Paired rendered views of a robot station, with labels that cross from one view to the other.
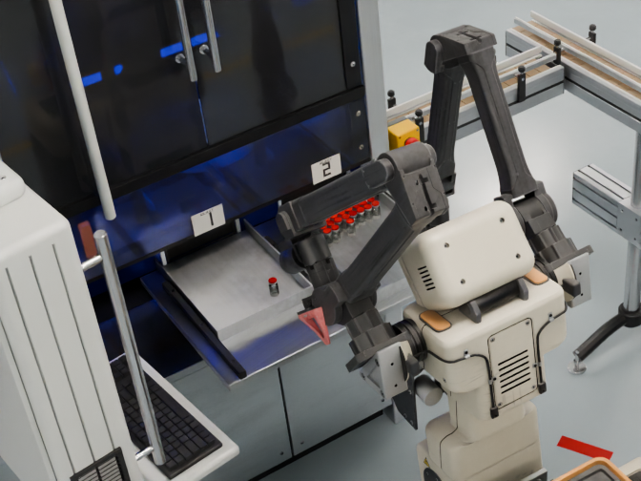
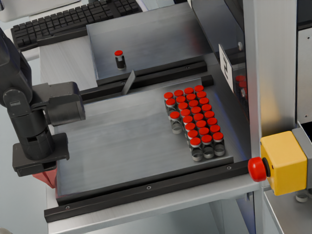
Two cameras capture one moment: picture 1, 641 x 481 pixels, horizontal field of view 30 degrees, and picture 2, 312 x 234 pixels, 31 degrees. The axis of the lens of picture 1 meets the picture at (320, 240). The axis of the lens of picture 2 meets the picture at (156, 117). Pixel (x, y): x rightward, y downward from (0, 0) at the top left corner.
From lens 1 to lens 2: 3.06 m
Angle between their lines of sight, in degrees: 82
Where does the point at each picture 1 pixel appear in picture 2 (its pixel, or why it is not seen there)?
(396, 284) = not seen: hidden behind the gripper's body
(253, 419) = not seen: hidden behind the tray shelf
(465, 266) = not seen: outside the picture
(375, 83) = (249, 30)
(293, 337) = (59, 74)
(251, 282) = (149, 55)
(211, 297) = (147, 33)
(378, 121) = (251, 88)
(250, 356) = (58, 49)
